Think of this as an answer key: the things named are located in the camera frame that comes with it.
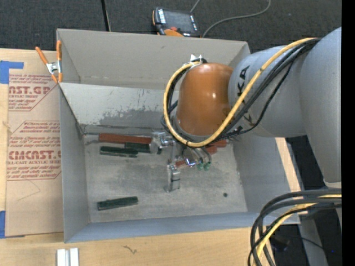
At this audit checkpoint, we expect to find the brown cardboard board red print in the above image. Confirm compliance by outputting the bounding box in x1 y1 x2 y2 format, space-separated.
0 48 65 238

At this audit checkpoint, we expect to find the grey metal bin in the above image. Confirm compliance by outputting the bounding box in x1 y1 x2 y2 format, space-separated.
56 28 302 243

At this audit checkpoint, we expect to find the dark green flat block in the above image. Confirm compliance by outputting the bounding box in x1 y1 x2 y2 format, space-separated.
99 146 139 158
124 142 151 153
97 196 139 211

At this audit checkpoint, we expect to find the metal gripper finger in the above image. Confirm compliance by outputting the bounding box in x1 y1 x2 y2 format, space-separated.
165 163 182 193
150 131 175 155

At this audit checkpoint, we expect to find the red-brown flat block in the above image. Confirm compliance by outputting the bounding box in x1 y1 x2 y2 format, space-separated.
174 139 230 168
98 132 153 145

